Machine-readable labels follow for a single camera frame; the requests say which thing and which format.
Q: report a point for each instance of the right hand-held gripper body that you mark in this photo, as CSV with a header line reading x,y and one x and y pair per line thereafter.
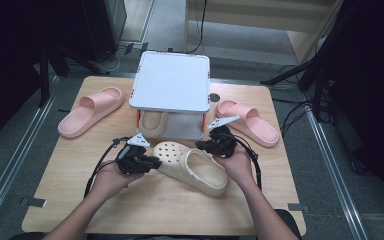
x,y
223,143

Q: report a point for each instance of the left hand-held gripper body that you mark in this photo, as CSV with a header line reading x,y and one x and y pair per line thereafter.
x,y
131,161

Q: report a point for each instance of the beige perforated clog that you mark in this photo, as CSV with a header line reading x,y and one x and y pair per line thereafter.
x,y
151,123
196,170

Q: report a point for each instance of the pink slide slipper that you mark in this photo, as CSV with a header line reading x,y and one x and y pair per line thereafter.
x,y
90,111
253,125

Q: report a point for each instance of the white two-tier shoe rack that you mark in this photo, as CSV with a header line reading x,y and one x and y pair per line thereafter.
x,y
170,81

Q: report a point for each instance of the person's right hand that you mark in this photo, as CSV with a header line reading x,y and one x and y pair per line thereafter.
x,y
238,166

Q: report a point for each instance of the person's left hand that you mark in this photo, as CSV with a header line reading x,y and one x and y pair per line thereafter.
x,y
110,181

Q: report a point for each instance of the black round table grommet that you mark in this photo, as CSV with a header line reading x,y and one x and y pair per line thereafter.
x,y
214,97

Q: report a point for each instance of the grey tape mark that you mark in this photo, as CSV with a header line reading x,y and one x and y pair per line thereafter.
x,y
298,208

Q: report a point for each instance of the black metal stand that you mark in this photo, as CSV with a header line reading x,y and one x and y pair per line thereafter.
x,y
63,60
300,73

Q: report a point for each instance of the light wooden furniture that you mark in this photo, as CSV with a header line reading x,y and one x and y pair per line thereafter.
x,y
263,16

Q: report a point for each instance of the black cabinet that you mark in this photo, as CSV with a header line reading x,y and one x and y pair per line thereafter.
x,y
103,26

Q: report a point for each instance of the aluminium floor rail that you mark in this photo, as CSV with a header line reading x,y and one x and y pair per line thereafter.
x,y
336,173
16,150

